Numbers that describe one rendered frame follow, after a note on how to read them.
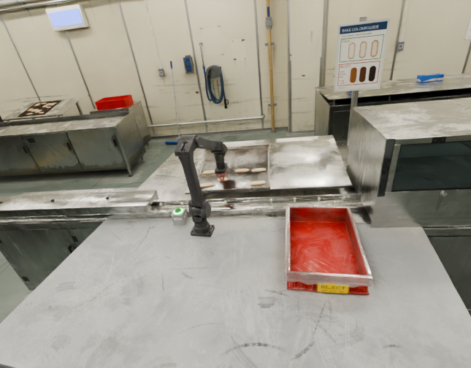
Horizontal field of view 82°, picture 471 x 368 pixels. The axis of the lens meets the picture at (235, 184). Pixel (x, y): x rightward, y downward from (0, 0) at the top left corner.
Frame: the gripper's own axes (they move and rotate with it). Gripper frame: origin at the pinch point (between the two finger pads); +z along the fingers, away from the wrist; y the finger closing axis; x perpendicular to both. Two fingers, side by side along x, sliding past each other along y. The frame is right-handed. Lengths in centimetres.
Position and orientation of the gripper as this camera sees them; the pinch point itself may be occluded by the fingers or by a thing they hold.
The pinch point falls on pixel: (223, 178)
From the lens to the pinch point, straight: 181.0
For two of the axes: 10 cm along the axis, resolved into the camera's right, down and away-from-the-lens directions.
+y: 1.8, -6.0, 7.8
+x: -9.8, -0.2, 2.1
